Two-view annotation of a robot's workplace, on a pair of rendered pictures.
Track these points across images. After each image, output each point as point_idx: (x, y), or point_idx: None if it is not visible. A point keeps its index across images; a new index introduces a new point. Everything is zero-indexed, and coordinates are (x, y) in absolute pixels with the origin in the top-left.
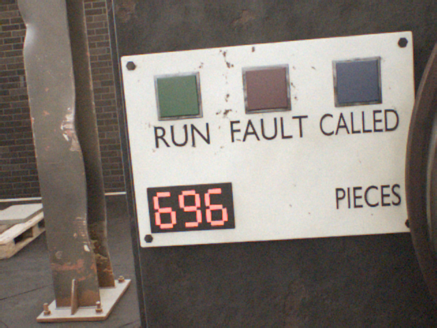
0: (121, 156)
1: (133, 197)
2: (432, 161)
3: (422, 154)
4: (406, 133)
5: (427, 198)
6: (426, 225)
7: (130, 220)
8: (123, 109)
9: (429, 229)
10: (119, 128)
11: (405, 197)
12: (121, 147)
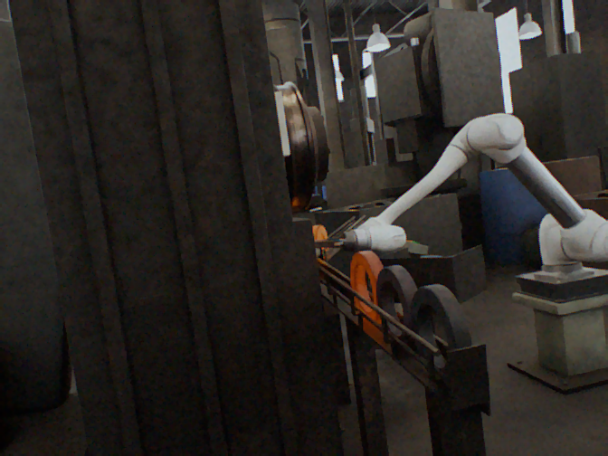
0: (251, 130)
1: (280, 139)
2: (309, 130)
3: (291, 134)
4: None
5: (308, 138)
6: (295, 150)
7: (256, 157)
8: (276, 109)
9: (310, 145)
10: (250, 118)
11: (290, 145)
12: (251, 127)
